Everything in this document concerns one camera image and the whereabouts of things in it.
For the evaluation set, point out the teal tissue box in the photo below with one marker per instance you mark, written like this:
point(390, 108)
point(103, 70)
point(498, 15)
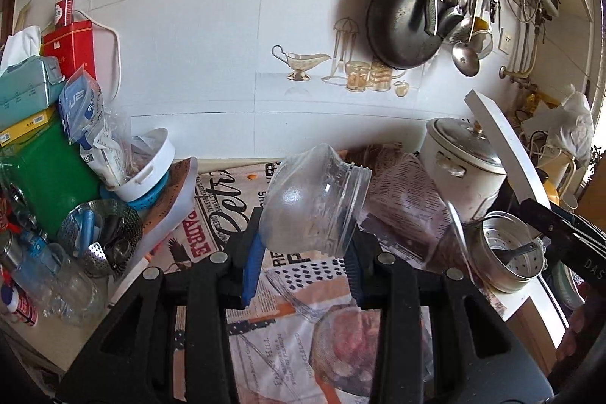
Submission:
point(30, 82)

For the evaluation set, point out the white rice cooker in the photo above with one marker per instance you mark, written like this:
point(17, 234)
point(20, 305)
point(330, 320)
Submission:
point(463, 165)

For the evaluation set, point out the black hanging wok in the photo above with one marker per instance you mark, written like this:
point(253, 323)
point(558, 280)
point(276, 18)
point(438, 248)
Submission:
point(396, 33)

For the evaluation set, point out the white and blue colander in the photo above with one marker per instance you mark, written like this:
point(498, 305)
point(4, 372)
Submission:
point(152, 155)

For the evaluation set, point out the newspaper print tablecloth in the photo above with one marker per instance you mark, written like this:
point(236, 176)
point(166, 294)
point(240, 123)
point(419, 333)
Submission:
point(303, 339)

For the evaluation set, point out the brass water tap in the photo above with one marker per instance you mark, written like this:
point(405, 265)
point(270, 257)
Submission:
point(521, 79)

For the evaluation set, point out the hanging metal ladle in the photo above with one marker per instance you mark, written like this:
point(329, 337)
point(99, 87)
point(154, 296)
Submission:
point(465, 58)

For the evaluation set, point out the clear glass jar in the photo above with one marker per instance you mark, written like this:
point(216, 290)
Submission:
point(313, 202)

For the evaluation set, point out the green plastic container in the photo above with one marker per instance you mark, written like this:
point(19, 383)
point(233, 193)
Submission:
point(46, 176)

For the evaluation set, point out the red carton box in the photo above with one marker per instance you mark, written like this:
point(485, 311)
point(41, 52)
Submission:
point(72, 46)

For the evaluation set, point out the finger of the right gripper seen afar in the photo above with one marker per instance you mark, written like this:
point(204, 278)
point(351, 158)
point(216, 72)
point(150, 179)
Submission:
point(577, 243)

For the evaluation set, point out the metal steamer pot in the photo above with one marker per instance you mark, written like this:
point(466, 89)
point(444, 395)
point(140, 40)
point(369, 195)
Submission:
point(502, 251)

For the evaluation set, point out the yellow flat box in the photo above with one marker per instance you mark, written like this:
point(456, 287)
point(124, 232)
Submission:
point(25, 126)

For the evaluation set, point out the clear plastic bottle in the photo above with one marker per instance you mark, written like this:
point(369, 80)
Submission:
point(56, 283)

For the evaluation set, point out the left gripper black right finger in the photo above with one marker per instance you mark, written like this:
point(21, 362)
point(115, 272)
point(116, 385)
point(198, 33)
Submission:
point(476, 358)

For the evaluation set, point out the clear plastic packet bag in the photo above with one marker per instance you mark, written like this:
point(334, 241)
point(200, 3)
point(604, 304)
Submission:
point(101, 134)

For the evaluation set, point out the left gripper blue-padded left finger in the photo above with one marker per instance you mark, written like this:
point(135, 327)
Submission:
point(129, 357)

